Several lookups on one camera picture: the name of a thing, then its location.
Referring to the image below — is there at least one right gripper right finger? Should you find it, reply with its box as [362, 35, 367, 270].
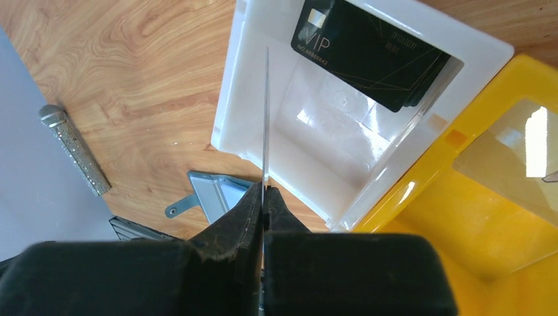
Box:
[263, 187, 458, 315]

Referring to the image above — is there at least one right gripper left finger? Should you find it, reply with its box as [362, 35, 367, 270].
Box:
[1, 183, 263, 315]

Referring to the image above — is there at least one blue card holder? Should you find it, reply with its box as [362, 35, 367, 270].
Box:
[165, 171, 253, 224]

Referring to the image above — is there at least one dark grey credit card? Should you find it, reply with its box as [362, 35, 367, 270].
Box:
[262, 47, 270, 184]

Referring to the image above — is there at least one gold credit card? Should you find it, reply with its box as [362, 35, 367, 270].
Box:
[453, 99, 557, 221]

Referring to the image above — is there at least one white plastic bin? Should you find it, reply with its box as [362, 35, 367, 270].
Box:
[211, 1, 515, 231]

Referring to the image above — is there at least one yellow plastic bin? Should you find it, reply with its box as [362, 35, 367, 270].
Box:
[355, 55, 557, 315]

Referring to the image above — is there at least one black box in bin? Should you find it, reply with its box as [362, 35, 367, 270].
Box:
[291, 1, 451, 113]

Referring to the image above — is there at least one clear glitter tube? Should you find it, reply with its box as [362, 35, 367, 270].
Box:
[38, 104, 111, 196]

